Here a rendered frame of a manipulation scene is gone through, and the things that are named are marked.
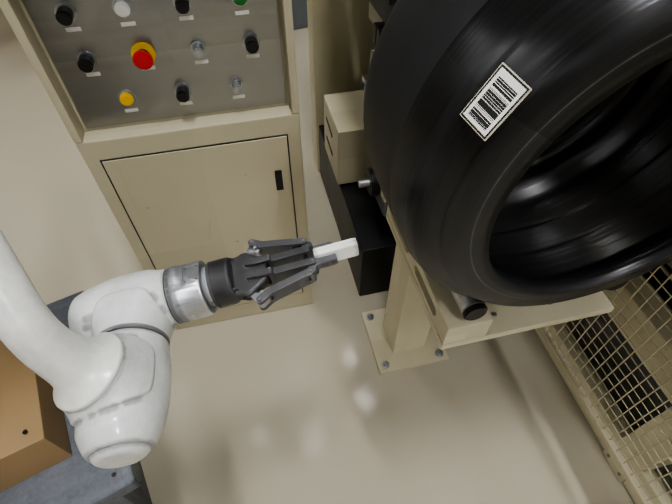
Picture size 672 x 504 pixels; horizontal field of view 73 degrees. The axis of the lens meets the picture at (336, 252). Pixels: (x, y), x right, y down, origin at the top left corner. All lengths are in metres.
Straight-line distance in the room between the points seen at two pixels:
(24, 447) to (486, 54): 0.93
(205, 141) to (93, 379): 0.77
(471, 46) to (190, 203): 1.03
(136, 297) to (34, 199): 2.03
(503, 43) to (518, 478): 1.44
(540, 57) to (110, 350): 0.56
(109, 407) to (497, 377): 1.45
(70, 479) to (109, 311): 0.44
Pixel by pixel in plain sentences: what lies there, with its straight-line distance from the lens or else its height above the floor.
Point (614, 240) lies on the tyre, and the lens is 0.97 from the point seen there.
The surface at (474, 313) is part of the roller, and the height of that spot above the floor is 0.91.
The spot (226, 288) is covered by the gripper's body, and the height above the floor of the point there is 1.02.
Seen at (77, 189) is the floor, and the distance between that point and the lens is 2.66.
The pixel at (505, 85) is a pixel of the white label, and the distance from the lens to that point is 0.47.
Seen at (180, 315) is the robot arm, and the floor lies 1.00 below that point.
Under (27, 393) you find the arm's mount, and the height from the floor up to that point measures 0.76.
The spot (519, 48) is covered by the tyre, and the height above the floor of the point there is 1.38.
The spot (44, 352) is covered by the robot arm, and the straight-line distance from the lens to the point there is 0.60.
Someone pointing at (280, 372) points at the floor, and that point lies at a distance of 1.75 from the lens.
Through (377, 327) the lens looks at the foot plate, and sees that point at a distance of 1.82.
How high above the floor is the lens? 1.58
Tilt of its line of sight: 51 degrees down
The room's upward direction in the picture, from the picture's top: straight up
